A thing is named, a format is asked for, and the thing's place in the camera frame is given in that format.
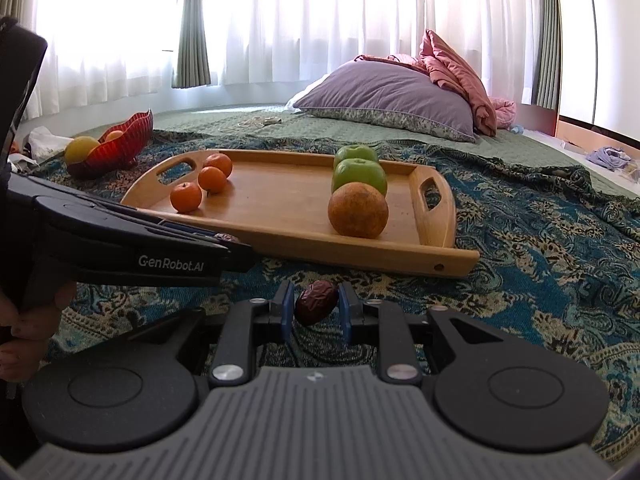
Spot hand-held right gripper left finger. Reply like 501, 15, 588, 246
165, 280, 296, 386

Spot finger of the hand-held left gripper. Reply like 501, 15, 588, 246
50, 240, 254, 287
10, 174, 223, 247

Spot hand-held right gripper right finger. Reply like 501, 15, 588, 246
340, 284, 501, 386

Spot small tangerine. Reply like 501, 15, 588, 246
198, 166, 227, 194
170, 182, 203, 214

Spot large brownish orange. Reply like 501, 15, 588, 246
327, 182, 390, 239

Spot wooden tray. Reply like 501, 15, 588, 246
120, 148, 481, 279

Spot medium orange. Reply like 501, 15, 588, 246
204, 152, 234, 178

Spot green apple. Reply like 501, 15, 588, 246
332, 158, 389, 196
334, 144, 379, 166

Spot person's left hand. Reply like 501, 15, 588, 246
0, 282, 78, 386

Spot white plastic bag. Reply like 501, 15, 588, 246
7, 126, 76, 171

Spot yellow fruit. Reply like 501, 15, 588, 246
64, 136, 101, 165

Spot red glass bowl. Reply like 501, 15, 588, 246
65, 108, 154, 179

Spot green bedspread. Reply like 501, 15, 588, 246
70, 104, 640, 196

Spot blue paisley blanket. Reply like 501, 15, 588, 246
15, 130, 640, 466

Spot purple pillow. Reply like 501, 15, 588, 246
292, 57, 478, 143

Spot pink quilt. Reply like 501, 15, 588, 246
357, 29, 516, 136

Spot white sheer curtain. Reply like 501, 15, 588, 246
20, 0, 546, 121

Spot light blue cloth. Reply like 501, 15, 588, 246
586, 146, 632, 171

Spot white wardrobe door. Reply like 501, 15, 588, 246
555, 0, 640, 146

